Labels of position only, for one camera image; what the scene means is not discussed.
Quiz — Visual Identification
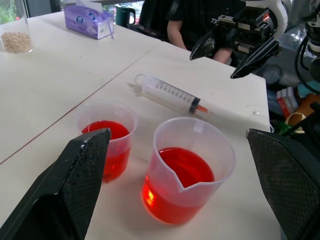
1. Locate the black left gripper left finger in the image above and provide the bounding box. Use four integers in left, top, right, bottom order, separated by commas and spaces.
0, 127, 113, 240

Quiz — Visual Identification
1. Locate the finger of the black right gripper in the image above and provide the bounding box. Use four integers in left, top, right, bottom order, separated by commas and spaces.
189, 24, 237, 61
229, 39, 280, 80

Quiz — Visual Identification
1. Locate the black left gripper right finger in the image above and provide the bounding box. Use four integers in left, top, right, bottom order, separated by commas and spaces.
245, 128, 320, 240

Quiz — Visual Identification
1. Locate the clear plastic syringe orange tip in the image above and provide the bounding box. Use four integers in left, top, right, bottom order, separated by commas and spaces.
134, 73, 214, 117

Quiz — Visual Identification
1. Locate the small beaker with red liquid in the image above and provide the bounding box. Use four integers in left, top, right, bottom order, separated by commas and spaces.
75, 99, 139, 184

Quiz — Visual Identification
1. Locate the large beaker with red liquid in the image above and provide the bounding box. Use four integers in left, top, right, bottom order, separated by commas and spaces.
141, 116, 236, 225

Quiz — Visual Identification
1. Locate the person in black shirt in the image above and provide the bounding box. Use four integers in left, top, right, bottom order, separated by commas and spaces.
138, 0, 247, 66

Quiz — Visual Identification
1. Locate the red and white box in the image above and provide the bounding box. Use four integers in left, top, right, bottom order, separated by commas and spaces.
276, 87, 300, 118

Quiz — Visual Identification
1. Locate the yellow tape roll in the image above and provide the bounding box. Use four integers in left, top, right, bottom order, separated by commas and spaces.
284, 112, 308, 134

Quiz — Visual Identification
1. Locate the dark green kettle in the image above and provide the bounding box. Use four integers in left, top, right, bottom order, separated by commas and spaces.
114, 4, 136, 26

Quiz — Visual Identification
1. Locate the purple tissue box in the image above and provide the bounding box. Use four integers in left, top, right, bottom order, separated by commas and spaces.
63, 0, 117, 41

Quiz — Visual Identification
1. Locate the glass jar with grains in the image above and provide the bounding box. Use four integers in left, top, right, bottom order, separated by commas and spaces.
0, 0, 34, 54

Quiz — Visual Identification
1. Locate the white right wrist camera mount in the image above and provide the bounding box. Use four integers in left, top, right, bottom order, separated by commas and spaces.
243, 0, 289, 40

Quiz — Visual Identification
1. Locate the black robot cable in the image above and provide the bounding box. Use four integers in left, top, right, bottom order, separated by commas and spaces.
294, 36, 320, 95

